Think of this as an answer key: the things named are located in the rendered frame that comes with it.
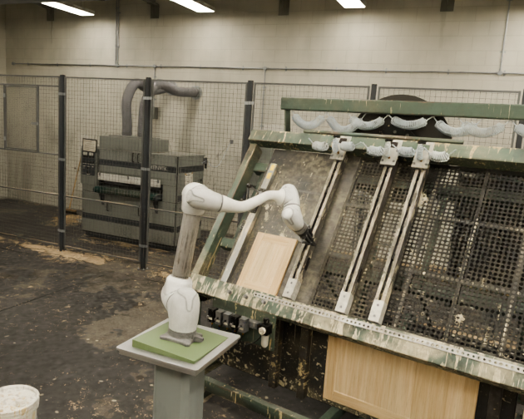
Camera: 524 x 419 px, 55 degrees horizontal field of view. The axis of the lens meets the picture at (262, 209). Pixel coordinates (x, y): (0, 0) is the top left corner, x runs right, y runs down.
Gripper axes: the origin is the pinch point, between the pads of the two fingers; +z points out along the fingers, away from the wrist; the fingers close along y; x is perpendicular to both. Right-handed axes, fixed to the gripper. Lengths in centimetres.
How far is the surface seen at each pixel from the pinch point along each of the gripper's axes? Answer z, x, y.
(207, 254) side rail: 4, 77, -23
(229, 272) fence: 4, 54, -31
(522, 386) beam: 5, -129, -49
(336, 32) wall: 255, 226, 445
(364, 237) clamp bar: 4.0, -30.5, 11.7
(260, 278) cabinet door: 6.6, 30.1, -29.2
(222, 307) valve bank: 6, 50, -54
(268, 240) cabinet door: 6.4, 35.8, -2.2
